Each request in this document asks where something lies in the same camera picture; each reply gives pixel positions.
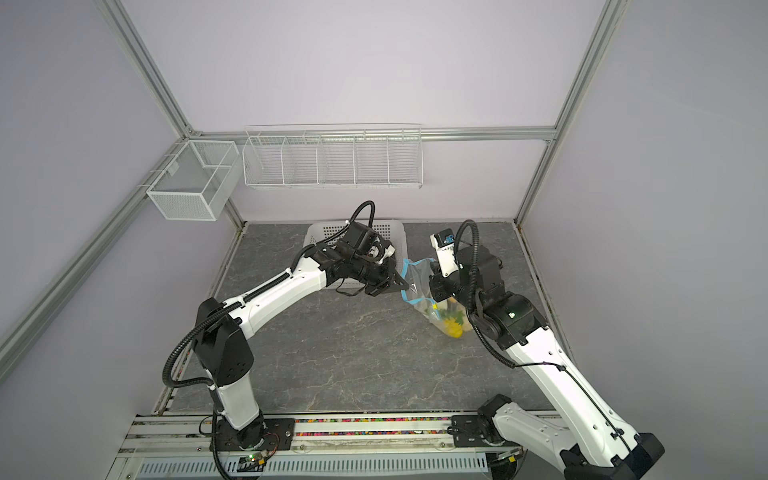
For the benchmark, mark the white wire wall shelf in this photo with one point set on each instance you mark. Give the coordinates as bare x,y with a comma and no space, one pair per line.
333,156

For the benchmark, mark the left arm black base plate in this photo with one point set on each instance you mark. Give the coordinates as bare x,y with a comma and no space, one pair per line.
270,434

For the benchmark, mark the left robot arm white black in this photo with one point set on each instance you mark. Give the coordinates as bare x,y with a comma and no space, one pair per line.
216,353

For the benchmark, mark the white perforated plastic basket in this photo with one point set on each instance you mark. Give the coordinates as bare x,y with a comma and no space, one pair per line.
391,230

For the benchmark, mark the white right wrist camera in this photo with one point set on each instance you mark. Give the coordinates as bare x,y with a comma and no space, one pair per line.
444,243

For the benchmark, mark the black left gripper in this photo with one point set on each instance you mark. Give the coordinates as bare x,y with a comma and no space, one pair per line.
390,275

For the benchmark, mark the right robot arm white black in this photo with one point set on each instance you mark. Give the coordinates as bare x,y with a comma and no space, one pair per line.
592,441

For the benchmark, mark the white vent grille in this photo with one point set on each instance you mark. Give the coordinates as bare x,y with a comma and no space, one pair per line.
331,466

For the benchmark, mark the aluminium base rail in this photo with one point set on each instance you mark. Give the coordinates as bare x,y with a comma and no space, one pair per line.
188,436

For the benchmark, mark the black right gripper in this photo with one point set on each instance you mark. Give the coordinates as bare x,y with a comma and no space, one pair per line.
440,284

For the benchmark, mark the white mesh wall box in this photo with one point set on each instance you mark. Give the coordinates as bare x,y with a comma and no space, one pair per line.
198,181

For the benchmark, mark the aluminium frame profiles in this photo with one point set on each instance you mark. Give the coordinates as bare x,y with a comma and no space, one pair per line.
82,127

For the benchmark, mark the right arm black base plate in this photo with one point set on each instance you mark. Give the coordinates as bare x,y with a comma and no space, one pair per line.
472,431

